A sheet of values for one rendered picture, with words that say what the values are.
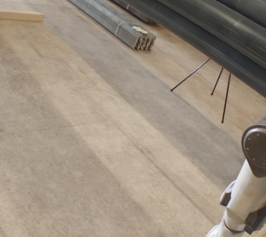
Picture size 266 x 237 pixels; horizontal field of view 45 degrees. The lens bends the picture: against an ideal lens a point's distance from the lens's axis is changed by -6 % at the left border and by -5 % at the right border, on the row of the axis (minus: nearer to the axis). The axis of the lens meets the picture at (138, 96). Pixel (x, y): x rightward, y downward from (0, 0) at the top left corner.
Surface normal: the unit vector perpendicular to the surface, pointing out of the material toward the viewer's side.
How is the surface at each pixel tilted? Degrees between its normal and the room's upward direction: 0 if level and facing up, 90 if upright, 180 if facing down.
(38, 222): 0
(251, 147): 106
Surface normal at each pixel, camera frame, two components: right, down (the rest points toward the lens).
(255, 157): -0.73, 0.33
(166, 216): 0.36, -0.83
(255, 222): -0.04, 0.58
